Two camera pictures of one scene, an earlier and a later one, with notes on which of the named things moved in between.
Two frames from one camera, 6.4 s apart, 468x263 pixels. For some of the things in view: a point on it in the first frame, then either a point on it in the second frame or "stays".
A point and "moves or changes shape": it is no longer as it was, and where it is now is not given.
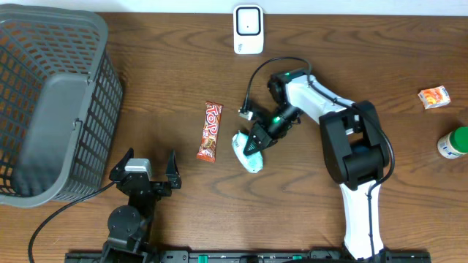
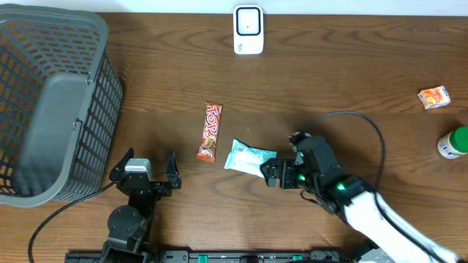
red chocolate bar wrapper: x=212 y=120 stays
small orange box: x=434 y=97 stays
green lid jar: x=455 y=144 stays
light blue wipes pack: x=253 y=162 moves or changes shape
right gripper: x=260 y=130 -> x=287 y=165
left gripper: x=164 y=190 stays
